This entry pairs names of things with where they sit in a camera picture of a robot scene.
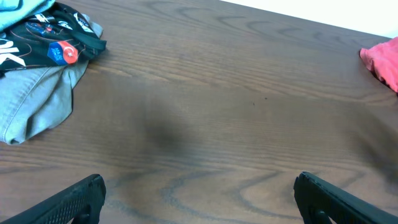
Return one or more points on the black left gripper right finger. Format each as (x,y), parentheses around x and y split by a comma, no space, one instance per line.
(319,201)

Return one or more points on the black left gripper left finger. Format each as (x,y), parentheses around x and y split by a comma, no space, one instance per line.
(80,203)

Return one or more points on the light blue t-shirt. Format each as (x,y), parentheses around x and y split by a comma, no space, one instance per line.
(13,11)

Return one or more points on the beige folded shirt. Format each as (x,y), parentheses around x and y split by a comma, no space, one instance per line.
(36,99)

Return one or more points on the red t-shirt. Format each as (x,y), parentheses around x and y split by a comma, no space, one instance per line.
(381,61)

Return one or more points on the black printed folded jersey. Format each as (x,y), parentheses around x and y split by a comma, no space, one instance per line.
(56,37)

